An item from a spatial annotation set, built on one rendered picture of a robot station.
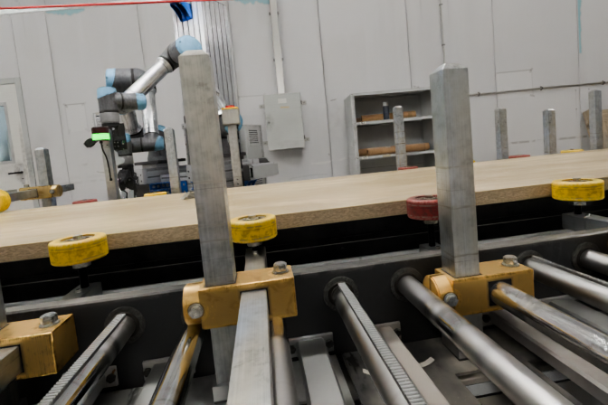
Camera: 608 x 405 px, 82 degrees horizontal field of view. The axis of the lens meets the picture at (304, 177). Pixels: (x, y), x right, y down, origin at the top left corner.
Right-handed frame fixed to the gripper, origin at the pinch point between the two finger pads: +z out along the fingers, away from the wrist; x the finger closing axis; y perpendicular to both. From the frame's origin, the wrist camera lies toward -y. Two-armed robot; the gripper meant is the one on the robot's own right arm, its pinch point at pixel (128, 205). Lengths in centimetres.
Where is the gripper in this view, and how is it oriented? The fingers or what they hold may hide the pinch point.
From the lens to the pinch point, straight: 191.6
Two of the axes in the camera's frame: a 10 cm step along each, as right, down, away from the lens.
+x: -9.9, 1.0, -1.2
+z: 0.9, 9.9, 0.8
